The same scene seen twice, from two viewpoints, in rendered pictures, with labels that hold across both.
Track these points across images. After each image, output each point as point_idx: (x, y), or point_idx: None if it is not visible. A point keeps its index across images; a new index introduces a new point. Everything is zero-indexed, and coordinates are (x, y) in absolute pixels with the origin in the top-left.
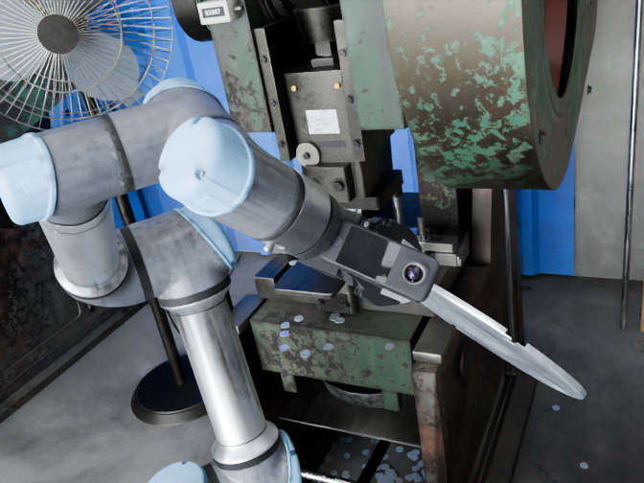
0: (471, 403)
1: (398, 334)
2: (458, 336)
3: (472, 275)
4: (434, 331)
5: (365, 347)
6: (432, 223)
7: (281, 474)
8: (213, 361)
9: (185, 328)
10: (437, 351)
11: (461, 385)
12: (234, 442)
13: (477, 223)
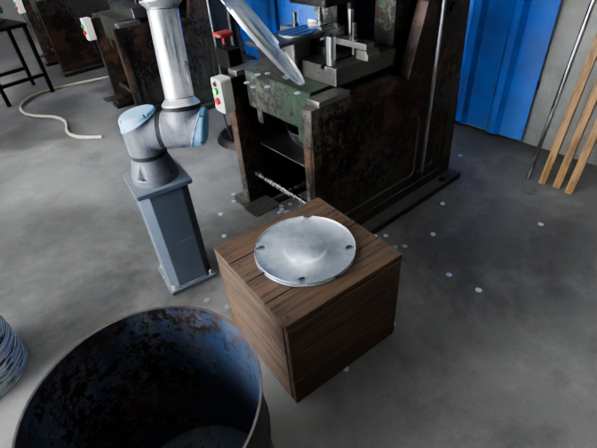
0: (363, 164)
1: (307, 90)
2: (348, 105)
3: (386, 78)
4: (329, 92)
5: (291, 95)
6: (379, 41)
7: (190, 124)
8: (160, 43)
9: (148, 19)
10: (319, 100)
11: (348, 141)
12: (168, 96)
13: (409, 48)
